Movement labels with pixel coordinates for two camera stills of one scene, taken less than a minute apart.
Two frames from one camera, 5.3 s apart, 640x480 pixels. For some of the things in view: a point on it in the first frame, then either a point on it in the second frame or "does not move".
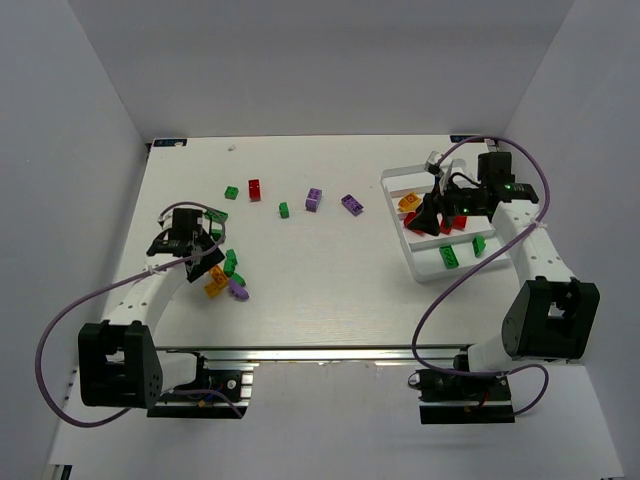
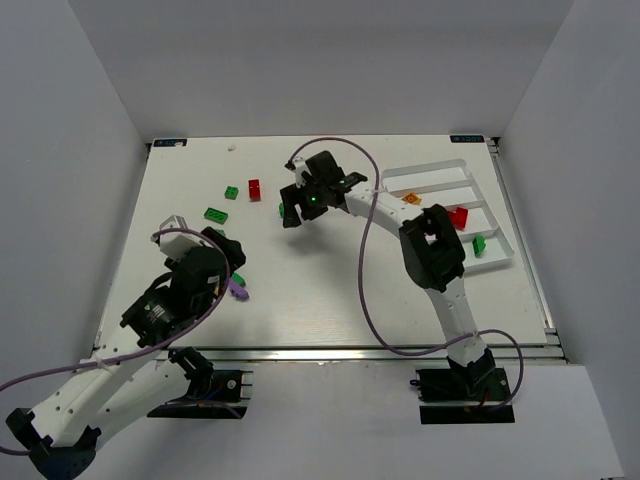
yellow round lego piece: (410, 202) does not move
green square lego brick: (478, 244) does not move
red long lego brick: (459, 223) does not move
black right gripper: (439, 206) -> (296, 202)
